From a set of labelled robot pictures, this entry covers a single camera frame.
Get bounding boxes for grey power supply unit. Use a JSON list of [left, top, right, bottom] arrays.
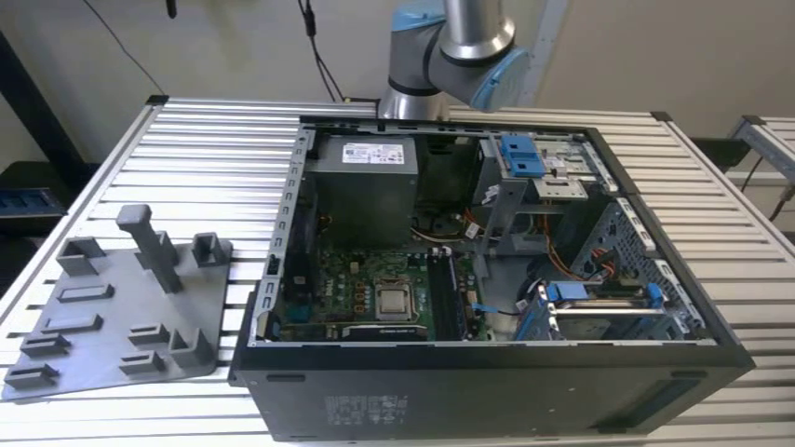
[[302, 134, 419, 249]]

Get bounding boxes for CPU socket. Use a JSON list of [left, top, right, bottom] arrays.
[[367, 275, 419, 323]]

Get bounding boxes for green motherboard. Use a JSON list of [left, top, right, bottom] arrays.
[[272, 249, 494, 344]]

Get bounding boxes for silver CPU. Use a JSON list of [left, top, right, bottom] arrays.
[[377, 288, 414, 318]]

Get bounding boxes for silver drive cage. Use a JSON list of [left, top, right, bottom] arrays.
[[470, 133, 621, 257]]

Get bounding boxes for black graphics card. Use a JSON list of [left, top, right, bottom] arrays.
[[338, 323, 431, 344]]

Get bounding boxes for blue plastic drive latch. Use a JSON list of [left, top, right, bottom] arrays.
[[498, 133, 546, 180]]

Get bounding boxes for blue disk carrier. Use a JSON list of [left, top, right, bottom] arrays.
[[515, 280, 671, 342]]

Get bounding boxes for silver hard disk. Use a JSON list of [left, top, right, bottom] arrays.
[[554, 306, 617, 341]]

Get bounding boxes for black PC case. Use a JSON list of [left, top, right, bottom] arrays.
[[226, 114, 758, 443]]

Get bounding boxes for plastic parts rack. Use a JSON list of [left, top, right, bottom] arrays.
[[0, 203, 238, 403]]

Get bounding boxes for black box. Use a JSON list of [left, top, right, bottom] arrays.
[[690, 137, 750, 177]]

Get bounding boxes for blue crate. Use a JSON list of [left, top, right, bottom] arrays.
[[0, 185, 68, 219]]

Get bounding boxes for aluminium side table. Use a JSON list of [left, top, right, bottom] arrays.
[[725, 115, 795, 187]]

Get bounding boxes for yellow black power wires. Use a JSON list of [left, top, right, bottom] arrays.
[[410, 209, 479, 244]]

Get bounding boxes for orange data wire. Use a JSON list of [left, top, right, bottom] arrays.
[[538, 211, 577, 283]]

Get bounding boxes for white aluminium post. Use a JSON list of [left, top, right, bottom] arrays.
[[526, 0, 571, 109]]

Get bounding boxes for black hanging cable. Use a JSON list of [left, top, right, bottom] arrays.
[[296, 0, 350, 102]]

